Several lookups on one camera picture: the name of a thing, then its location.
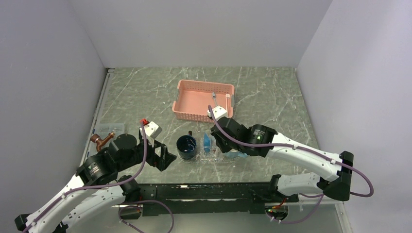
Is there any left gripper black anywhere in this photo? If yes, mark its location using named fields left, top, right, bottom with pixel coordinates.
left=118, top=133, right=176, bottom=171

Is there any light blue white mug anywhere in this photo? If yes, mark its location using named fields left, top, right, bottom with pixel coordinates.
left=224, top=150, right=248, bottom=159

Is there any dark blue mug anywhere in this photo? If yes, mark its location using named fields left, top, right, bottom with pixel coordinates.
left=176, top=131, right=197, bottom=160

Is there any blue toothpaste tube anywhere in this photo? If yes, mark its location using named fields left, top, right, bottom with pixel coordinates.
left=203, top=133, right=211, bottom=153

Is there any clear textured oval tray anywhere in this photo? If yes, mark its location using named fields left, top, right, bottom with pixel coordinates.
left=178, top=140, right=240, bottom=164

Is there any clear acrylic toothbrush holder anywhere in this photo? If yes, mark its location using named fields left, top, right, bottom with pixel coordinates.
left=196, top=141, right=225, bottom=164

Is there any pink perforated plastic basket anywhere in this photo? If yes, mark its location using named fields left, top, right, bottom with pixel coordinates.
left=172, top=80, right=235, bottom=123

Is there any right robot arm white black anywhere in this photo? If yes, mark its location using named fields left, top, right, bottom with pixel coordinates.
left=211, top=117, right=354, bottom=201

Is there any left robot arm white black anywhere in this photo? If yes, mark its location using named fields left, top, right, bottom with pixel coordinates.
left=15, top=133, right=177, bottom=233

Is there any white toothbrush at basket side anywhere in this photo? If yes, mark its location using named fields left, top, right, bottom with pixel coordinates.
left=225, top=94, right=230, bottom=112

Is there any copper brass fitting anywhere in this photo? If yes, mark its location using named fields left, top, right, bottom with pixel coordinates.
left=90, top=132, right=116, bottom=152

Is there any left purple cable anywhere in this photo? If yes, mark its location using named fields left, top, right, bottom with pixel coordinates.
left=22, top=123, right=149, bottom=233

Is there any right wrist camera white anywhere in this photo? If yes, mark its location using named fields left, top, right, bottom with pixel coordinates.
left=207, top=105, right=229, bottom=121

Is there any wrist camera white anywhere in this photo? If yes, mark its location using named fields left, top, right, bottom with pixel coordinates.
left=139, top=119, right=162, bottom=139
left=207, top=105, right=229, bottom=121

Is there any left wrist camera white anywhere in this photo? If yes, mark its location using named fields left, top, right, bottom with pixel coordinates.
left=139, top=119, right=162, bottom=139

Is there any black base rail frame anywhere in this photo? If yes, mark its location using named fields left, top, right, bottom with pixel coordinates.
left=120, top=182, right=299, bottom=216

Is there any purple cable under right base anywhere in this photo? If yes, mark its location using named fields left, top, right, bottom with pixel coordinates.
left=266, top=193, right=325, bottom=225

